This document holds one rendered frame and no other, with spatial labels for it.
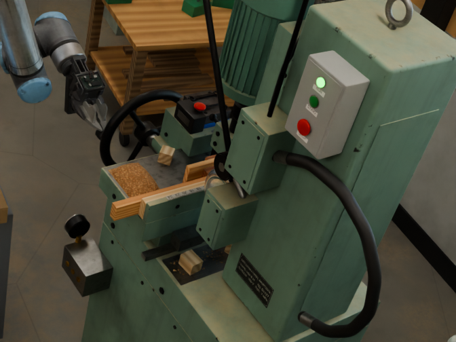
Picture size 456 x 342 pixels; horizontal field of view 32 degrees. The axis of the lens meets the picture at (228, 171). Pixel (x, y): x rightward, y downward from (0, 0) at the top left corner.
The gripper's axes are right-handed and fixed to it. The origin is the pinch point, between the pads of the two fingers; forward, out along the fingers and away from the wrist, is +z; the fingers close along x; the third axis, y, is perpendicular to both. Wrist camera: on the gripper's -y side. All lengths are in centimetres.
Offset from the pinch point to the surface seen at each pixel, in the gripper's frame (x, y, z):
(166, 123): 9.3, 15.9, 11.4
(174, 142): 9.3, 15.3, 16.8
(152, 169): -2.2, 18.1, 23.9
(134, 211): -14.8, 23.6, 35.2
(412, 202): 152, -59, 35
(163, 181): -2.1, 19.8, 28.4
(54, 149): 35, -105, -51
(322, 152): -5, 76, 55
